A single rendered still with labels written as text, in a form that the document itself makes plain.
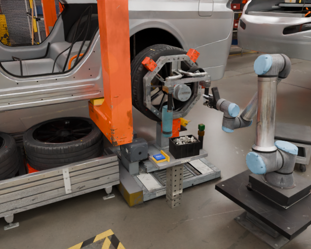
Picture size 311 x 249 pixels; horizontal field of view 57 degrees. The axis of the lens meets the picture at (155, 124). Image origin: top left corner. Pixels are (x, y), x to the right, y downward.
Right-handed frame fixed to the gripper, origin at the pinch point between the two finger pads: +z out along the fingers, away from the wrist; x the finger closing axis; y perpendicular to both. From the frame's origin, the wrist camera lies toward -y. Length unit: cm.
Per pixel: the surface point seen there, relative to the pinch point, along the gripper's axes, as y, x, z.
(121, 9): -65, -67, 4
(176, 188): 65, -38, -23
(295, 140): 50, 89, -27
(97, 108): 15, -77, 49
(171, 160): 38, -44, -23
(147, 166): 68, -43, 20
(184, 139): 25.9, -30.3, -18.5
